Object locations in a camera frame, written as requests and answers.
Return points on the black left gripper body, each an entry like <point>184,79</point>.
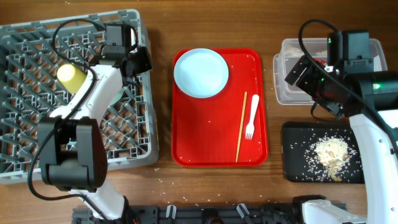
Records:
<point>141,59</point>

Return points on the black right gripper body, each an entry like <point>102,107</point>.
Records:
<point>316,84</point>

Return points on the red snack wrapper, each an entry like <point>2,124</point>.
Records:
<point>323,62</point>

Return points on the green bowl with food scraps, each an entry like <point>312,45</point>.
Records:
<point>117,97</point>

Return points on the light blue round plate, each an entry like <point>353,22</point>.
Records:
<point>201,73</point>

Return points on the yellow plastic cup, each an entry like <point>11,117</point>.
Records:
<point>71,77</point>

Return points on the wooden chopstick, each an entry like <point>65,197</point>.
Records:
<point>241,126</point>

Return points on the white plastic fork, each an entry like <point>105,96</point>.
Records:
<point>249,131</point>

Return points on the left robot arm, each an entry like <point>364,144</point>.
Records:
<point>71,152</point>

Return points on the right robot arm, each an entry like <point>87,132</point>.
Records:
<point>369,100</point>

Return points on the grey plastic dishwasher rack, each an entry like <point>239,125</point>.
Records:
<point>31,54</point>

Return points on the rice and food scraps pile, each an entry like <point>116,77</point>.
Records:
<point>333,154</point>

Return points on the black plastic tray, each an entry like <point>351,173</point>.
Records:
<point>300,162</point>

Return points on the clear plastic bin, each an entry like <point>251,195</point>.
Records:
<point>289,55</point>

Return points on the red plastic tray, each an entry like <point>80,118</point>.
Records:
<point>205,130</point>

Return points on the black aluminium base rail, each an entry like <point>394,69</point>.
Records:
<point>267,213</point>

